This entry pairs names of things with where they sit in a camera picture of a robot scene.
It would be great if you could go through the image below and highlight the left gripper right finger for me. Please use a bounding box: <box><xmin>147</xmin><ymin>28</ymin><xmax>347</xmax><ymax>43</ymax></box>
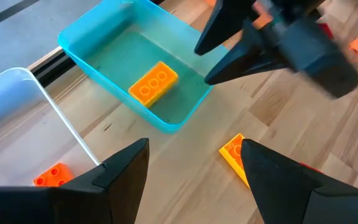
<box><xmin>240</xmin><ymin>139</ymin><xmax>358</xmax><ymax>224</ymax></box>

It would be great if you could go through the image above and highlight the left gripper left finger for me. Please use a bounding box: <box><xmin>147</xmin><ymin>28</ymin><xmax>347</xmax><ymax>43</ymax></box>
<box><xmin>0</xmin><ymin>138</ymin><xmax>150</xmax><ymax>224</ymax></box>

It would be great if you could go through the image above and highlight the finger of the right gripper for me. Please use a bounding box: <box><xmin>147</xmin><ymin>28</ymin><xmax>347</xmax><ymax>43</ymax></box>
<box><xmin>204</xmin><ymin>29</ymin><xmax>293</xmax><ymax>86</ymax></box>
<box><xmin>193</xmin><ymin>0</ymin><xmax>257</xmax><ymax>56</ymax></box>

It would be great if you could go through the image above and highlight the small red block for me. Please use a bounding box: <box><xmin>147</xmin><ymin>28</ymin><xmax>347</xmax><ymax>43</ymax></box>
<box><xmin>318</xmin><ymin>22</ymin><xmax>334</xmax><ymax>40</ymax></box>

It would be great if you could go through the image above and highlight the orange two-by-four block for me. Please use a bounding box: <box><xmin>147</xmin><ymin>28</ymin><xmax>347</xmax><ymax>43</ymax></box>
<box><xmin>32</xmin><ymin>162</ymin><xmax>75</xmax><ymax>188</ymax></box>

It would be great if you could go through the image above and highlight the yellow two-by-four block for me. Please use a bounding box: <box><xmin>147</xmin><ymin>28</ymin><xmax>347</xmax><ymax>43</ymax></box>
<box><xmin>127</xmin><ymin>60</ymin><xmax>180</xmax><ymax>109</ymax></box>
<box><xmin>218</xmin><ymin>133</ymin><xmax>251</xmax><ymax>189</ymax></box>

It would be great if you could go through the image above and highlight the teal plastic bin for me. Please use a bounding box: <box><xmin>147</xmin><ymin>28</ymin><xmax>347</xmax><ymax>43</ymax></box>
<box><xmin>57</xmin><ymin>0</ymin><xmax>229</xmax><ymax>135</ymax></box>

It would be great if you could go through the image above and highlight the white translucent plastic bin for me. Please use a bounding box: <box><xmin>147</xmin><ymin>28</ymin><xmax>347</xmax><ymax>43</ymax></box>
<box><xmin>0</xmin><ymin>67</ymin><xmax>101</xmax><ymax>187</ymax></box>

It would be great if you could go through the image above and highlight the black aluminium rig frame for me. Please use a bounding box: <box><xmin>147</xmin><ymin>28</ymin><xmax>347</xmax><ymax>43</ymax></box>
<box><xmin>28</xmin><ymin>46</ymin><xmax>78</xmax><ymax>88</ymax></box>

